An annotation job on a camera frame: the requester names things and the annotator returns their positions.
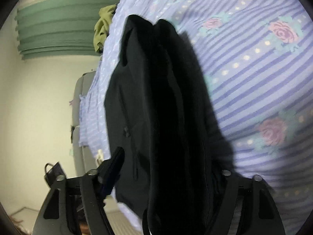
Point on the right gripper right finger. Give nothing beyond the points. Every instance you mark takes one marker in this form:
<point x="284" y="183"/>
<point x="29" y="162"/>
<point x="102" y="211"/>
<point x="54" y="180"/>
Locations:
<point x="259" y="213"/>

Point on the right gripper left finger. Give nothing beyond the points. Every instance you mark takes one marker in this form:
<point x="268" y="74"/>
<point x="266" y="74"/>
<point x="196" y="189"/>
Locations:
<point x="58" y="213"/>

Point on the black pants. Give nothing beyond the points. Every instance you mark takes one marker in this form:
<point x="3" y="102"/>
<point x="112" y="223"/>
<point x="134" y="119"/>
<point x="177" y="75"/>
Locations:
<point x="158" y="110"/>

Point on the grey bed headboard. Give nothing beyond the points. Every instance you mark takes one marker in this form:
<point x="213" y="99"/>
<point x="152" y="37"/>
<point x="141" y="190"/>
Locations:
<point x="82" y="155"/>

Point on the cream folded garment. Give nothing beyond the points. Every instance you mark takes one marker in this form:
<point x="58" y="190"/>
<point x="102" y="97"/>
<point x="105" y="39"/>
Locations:
<point x="99" y="157"/>

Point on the green curtain left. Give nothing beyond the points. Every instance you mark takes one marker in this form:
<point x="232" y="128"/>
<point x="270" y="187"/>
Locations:
<point x="58" y="27"/>

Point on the olive green garment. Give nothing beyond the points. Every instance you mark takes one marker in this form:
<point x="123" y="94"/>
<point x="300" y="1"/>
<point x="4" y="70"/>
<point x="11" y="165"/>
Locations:
<point x="101" y="28"/>

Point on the purple striped floral bedsheet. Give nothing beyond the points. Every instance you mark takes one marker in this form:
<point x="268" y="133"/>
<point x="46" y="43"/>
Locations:
<point x="256" y="56"/>

